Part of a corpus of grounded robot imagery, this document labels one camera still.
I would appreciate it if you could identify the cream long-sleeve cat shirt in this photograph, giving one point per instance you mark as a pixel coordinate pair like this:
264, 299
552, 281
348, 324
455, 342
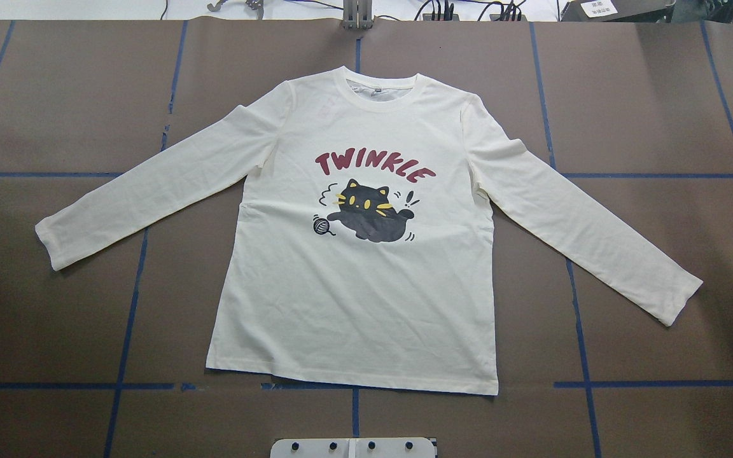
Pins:
363, 246

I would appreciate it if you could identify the black device with label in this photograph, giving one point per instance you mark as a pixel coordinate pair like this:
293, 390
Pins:
616, 11

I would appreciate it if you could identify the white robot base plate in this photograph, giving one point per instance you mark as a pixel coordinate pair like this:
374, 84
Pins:
355, 447

